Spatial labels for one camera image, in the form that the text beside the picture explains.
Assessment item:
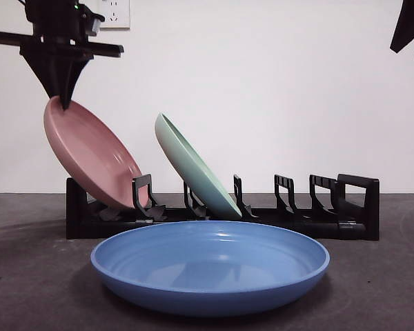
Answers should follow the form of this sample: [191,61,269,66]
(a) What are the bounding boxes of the white wall socket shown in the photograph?
[98,0,131,31]

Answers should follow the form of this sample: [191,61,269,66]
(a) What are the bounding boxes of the blue plate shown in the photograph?
[90,220,331,317]

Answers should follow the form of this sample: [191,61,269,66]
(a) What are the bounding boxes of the pale grey camera box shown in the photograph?
[88,12,106,37]

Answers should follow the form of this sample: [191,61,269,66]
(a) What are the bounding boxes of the black plate rack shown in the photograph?
[66,174,381,241]

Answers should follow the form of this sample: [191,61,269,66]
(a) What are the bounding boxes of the pink plate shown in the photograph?
[43,95,149,210]

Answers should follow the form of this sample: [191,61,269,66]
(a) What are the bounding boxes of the green plate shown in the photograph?
[154,112,243,219]

